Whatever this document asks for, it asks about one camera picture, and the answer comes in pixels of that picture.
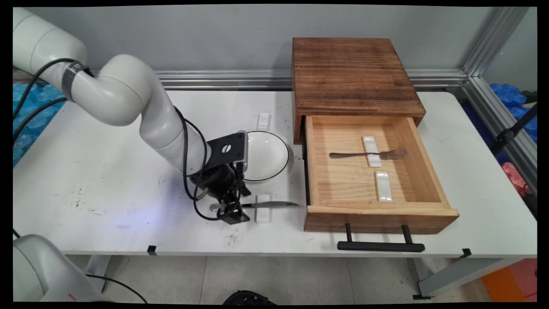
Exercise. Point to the slanted aluminium frame rail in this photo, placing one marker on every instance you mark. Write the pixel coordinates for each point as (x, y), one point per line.
(493, 86)

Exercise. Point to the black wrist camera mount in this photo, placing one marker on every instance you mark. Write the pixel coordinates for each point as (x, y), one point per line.
(227, 148)

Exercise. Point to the silver fork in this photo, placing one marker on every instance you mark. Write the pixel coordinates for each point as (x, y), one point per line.
(349, 154)

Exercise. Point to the silver table knife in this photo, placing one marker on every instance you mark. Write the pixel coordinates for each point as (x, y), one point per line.
(274, 204)

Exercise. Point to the pink red bag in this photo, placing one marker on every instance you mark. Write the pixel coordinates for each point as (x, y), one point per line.
(517, 178)

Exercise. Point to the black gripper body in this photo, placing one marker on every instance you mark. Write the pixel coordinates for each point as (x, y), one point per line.
(216, 180)

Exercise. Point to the grey table leg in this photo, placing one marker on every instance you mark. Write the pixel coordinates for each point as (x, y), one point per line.
(454, 277)

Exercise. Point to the orange box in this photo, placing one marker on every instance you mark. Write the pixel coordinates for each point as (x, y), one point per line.
(512, 281)

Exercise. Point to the blue bubble wrap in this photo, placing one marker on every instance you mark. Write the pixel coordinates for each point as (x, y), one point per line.
(514, 105)
(30, 120)

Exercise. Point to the black table edge clip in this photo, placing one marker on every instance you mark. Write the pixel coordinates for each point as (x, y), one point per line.
(466, 252)
(151, 249)

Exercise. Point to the white ceramic cutlery rest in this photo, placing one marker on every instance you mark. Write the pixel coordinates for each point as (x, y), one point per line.
(262, 214)
(263, 121)
(383, 186)
(372, 151)

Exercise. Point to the black tripod stand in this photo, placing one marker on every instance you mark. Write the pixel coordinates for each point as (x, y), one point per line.
(514, 128)

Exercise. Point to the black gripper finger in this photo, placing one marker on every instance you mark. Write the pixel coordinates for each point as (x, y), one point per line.
(233, 212)
(243, 186)

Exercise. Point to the long aluminium frame rail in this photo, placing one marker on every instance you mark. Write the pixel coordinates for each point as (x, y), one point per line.
(257, 80)

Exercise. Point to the white plate with black rim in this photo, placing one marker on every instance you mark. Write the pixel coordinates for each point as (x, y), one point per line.
(268, 156)

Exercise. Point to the black round floor object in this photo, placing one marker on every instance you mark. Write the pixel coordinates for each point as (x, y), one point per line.
(248, 298)

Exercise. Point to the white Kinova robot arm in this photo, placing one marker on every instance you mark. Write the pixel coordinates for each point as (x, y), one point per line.
(124, 94)

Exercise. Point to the light wooden drawer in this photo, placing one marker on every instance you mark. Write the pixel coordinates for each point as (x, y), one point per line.
(349, 189)

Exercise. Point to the dark wooden cabinet box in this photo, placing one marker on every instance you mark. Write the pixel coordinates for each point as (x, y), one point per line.
(351, 77)

